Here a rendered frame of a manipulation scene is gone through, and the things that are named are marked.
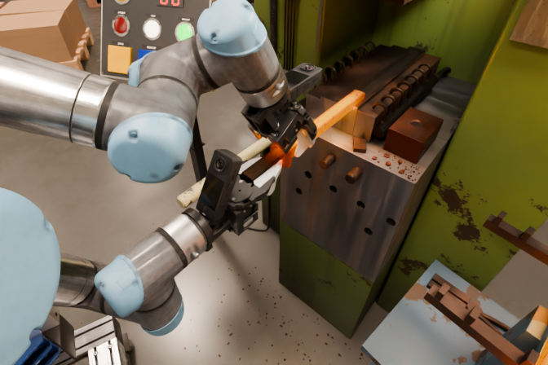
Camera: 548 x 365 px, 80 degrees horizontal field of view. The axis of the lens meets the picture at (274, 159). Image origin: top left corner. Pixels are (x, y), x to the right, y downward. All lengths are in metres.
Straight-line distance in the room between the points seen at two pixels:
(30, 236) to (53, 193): 2.05
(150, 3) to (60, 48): 2.44
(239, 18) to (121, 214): 1.70
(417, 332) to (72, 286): 0.66
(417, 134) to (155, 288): 0.61
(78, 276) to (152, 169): 0.28
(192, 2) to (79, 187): 1.55
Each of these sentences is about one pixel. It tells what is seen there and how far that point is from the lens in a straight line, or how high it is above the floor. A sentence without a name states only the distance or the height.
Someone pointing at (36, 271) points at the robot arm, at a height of 1.23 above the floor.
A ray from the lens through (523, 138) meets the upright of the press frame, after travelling 0.89.
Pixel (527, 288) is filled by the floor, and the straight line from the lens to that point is 1.97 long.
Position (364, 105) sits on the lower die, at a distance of 0.85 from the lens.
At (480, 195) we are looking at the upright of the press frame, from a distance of 1.00.
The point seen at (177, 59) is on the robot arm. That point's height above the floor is 1.25.
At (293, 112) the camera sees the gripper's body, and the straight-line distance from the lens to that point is 0.57.
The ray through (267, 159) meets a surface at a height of 1.02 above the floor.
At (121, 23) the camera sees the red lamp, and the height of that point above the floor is 1.10.
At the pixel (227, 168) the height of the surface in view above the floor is 1.08.
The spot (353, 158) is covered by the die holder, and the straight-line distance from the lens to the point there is 0.82.
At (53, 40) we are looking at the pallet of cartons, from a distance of 3.43.
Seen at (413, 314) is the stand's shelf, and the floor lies 0.70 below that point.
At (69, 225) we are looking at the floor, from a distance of 2.09.
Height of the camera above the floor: 1.43
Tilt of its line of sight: 42 degrees down
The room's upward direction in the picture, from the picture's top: straight up
